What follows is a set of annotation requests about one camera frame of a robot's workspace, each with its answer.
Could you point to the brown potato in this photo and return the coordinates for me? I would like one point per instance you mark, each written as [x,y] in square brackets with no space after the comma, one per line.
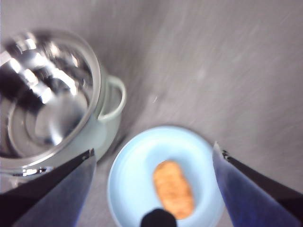
[174,189]

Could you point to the blue round plate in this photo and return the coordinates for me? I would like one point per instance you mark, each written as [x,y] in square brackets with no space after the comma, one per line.
[132,170]

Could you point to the pale green electric steamer pot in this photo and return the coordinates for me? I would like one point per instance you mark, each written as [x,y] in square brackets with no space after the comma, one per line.
[59,113]

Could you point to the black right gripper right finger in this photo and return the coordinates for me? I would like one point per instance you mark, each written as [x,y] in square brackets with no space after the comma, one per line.
[255,198]

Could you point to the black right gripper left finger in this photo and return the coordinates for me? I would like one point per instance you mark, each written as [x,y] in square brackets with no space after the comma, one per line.
[47,198]

